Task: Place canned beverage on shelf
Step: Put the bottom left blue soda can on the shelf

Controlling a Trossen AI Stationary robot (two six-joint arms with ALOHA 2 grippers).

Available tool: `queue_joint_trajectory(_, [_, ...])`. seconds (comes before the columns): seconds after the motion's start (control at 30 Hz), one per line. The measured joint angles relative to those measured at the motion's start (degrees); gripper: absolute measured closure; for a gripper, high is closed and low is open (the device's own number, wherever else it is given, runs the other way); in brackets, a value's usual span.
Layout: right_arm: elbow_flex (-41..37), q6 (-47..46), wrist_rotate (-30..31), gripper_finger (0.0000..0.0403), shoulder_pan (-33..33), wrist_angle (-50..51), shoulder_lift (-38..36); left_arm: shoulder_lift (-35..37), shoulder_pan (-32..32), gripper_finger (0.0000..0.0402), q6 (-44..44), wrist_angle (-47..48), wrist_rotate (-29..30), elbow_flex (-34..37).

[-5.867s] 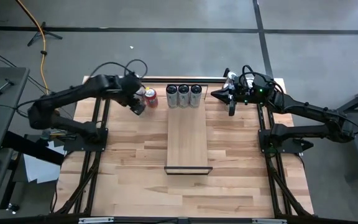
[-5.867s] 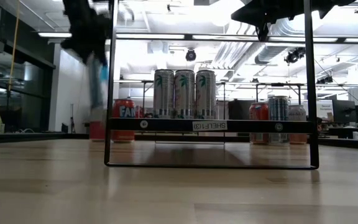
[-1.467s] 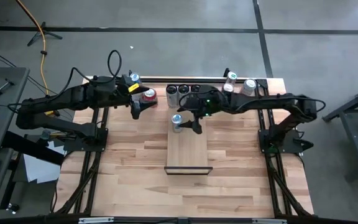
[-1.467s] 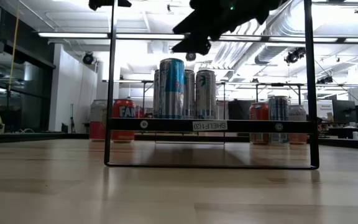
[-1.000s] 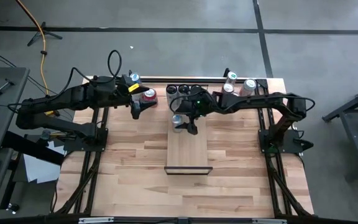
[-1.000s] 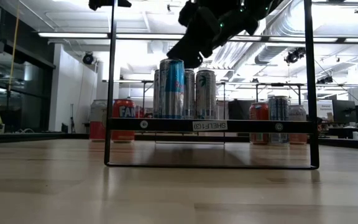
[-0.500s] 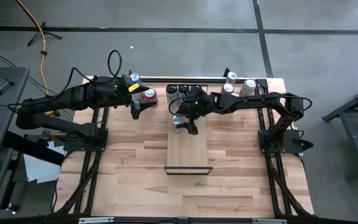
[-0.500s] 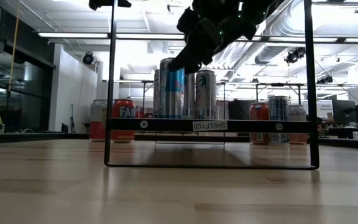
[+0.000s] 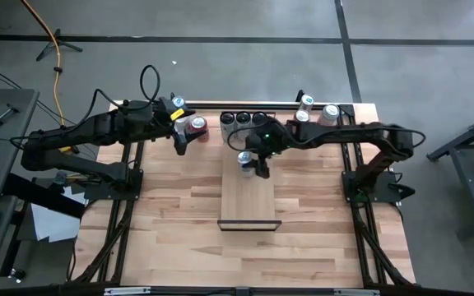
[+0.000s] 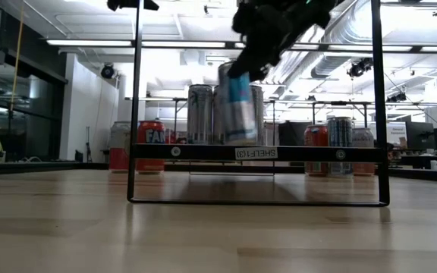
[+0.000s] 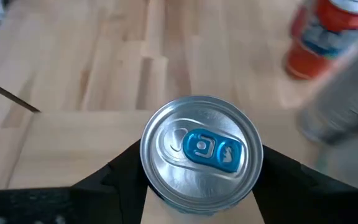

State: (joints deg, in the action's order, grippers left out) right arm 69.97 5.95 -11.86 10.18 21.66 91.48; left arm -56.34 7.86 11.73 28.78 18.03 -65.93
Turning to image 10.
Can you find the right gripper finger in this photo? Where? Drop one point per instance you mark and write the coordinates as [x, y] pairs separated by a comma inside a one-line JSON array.
[[264, 70], [241, 66]]

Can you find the light blue slim can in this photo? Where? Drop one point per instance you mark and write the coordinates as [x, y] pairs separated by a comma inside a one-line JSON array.
[[239, 113]]

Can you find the blue silver energy drink can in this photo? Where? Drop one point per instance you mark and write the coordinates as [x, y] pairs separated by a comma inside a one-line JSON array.
[[340, 130]]

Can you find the orange Fanta soda can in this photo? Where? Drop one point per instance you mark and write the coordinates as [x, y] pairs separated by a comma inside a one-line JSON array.
[[154, 129]]

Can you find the white shelf label sticker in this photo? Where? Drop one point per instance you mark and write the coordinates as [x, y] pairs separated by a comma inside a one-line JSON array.
[[256, 153]]

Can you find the long ceiling light strip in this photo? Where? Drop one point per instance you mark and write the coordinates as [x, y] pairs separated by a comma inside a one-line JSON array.
[[182, 44]]

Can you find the white pink cloth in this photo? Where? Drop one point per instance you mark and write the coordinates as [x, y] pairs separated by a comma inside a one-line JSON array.
[[269, 132]]

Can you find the black partition panel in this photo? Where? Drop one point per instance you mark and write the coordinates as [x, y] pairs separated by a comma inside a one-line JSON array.
[[290, 132]]

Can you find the black ceiling spotlight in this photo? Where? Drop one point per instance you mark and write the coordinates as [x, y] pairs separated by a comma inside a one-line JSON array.
[[395, 98], [357, 69], [107, 71]]

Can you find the orange soda can blue logo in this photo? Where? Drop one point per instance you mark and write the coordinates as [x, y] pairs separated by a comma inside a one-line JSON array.
[[316, 134]]

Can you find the white can orange base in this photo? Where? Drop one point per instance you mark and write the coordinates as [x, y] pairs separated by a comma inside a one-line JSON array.
[[362, 137]]

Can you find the white can red base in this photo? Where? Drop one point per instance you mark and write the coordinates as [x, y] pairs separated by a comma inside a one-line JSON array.
[[119, 136]]

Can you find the white printed sign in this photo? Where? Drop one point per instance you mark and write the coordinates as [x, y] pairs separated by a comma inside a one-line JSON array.
[[397, 132]]

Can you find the black tripod stand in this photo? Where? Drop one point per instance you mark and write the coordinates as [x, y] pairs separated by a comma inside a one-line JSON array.
[[88, 151]]

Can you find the white cup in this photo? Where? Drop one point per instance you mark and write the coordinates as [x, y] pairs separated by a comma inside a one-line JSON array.
[[434, 165]]

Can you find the black metal shelf frame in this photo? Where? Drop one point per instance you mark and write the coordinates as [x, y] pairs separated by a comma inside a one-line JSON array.
[[203, 152]]

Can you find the black table edge rail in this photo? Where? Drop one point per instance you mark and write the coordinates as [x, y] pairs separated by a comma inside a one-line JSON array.
[[51, 165]]

